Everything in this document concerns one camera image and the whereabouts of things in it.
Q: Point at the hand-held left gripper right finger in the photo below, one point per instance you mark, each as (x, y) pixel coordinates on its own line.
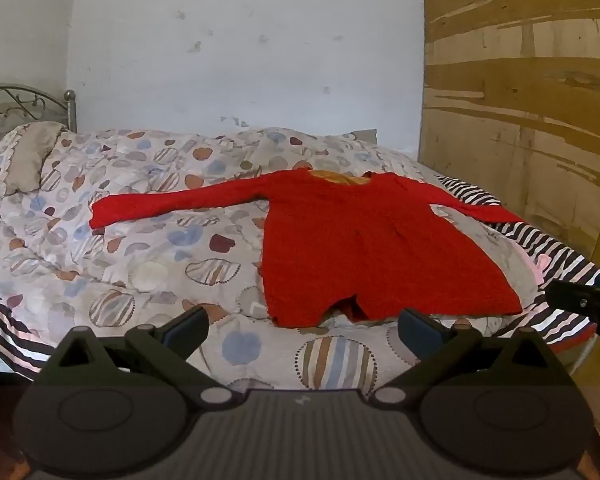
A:
(414, 329)

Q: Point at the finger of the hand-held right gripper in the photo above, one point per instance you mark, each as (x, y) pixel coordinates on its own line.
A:
(575, 300)

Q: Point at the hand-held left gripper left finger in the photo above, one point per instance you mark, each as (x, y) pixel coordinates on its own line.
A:
(191, 326)

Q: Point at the red knit sweater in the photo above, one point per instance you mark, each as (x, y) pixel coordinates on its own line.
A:
(355, 250)

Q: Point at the striped bedsheet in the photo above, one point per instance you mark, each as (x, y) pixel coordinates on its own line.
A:
(555, 252)

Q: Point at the spotted quilt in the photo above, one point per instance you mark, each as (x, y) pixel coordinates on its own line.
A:
(155, 260)

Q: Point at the grey cloth with pink print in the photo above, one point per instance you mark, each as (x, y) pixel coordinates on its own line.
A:
(500, 260)

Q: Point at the orange garment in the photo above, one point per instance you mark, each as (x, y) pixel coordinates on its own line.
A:
(340, 178)

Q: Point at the wooden board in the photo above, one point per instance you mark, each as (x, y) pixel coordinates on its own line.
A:
(505, 110)

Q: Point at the spotted beige pillow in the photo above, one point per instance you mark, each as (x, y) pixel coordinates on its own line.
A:
(30, 160)

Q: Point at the metal bed headboard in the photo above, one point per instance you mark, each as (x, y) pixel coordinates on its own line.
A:
(71, 110)

